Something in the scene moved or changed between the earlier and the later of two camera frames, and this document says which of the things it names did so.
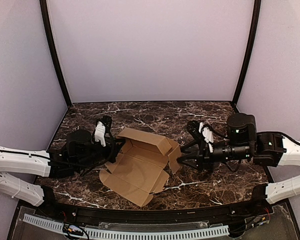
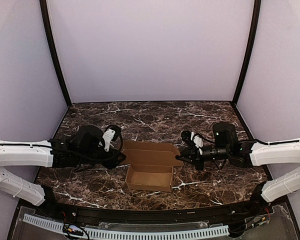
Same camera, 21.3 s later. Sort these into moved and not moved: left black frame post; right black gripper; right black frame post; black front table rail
Moved: right black gripper
Not moved: black front table rail; right black frame post; left black frame post
